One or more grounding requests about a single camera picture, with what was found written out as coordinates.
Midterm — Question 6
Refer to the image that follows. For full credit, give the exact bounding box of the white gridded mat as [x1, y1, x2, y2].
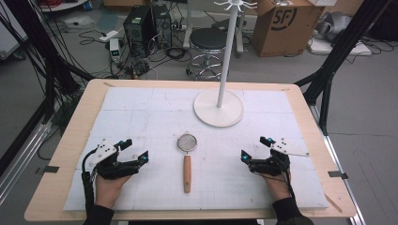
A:
[63, 86, 329, 212]

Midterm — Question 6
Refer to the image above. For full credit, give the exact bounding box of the white metal post stand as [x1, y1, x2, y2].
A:
[182, 0, 245, 54]

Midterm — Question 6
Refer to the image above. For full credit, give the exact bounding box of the coiled black floor cable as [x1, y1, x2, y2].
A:
[164, 46, 192, 63]

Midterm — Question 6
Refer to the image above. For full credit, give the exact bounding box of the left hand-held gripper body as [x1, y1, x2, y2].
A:
[88, 138, 141, 181]

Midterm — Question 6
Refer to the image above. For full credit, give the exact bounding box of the mesh strainer with wooden handle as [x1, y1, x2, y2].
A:
[176, 131, 198, 194]

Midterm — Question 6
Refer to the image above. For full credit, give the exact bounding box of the aluminium rail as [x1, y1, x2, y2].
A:
[309, 104, 368, 225]
[0, 120, 54, 205]

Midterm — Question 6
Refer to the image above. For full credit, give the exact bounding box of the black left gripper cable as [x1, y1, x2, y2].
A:
[81, 147, 100, 218]

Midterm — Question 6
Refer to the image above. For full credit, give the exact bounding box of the white device with green display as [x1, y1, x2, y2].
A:
[108, 37, 122, 64]

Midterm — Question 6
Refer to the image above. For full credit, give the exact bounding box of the person's left hand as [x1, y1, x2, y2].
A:
[94, 173, 132, 210]

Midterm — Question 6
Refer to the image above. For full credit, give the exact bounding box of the round white table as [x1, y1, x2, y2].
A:
[38, 0, 90, 13]

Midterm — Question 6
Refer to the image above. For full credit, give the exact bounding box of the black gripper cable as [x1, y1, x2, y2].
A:
[262, 156, 298, 201]
[81, 147, 100, 218]

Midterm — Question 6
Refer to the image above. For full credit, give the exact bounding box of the brown cardboard box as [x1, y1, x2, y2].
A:
[251, 0, 327, 58]

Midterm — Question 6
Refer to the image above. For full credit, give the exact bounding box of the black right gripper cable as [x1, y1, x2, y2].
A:
[262, 156, 298, 201]

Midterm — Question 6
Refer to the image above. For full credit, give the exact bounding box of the person's right hand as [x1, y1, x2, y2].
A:
[262, 173, 295, 203]

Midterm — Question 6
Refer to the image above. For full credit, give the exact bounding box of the large black computer tower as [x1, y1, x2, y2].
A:
[122, 5, 155, 59]

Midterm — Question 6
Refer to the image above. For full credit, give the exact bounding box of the grey bundled cover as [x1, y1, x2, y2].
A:
[314, 11, 354, 44]

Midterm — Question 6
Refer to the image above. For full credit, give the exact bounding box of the black round stool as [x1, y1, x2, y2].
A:
[186, 27, 230, 82]

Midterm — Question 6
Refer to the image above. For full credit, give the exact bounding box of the white power strip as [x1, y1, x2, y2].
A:
[99, 29, 119, 43]

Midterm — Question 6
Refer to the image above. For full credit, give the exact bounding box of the black metal frame stand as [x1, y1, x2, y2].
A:
[294, 0, 393, 137]
[0, 0, 97, 176]

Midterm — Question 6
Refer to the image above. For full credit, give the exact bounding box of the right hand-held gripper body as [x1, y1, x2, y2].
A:
[248, 137, 311, 177]

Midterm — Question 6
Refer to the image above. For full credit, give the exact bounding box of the small black computer tower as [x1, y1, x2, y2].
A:
[151, 3, 174, 50]

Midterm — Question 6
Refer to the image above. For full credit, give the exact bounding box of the white hook stand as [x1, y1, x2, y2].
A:
[192, 0, 258, 128]

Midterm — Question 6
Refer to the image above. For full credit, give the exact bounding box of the black tape strip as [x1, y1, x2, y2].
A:
[327, 170, 349, 180]
[35, 165, 61, 176]

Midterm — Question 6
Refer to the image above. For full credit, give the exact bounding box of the white flat board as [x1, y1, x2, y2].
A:
[307, 37, 373, 57]

